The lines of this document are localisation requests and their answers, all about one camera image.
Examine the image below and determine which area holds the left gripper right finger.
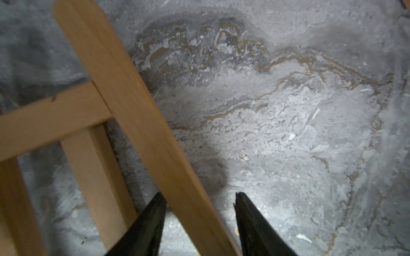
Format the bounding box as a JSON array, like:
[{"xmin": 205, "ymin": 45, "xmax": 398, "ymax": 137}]
[{"xmin": 234, "ymin": 192, "xmax": 296, "ymax": 256}]

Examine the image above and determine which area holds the wooden easel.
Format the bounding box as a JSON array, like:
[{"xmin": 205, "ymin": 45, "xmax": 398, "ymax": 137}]
[{"xmin": 1, "ymin": 1, "xmax": 240, "ymax": 256}]

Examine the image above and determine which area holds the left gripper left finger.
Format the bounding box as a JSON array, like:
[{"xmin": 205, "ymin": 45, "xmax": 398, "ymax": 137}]
[{"xmin": 106, "ymin": 192, "xmax": 167, "ymax": 256}]

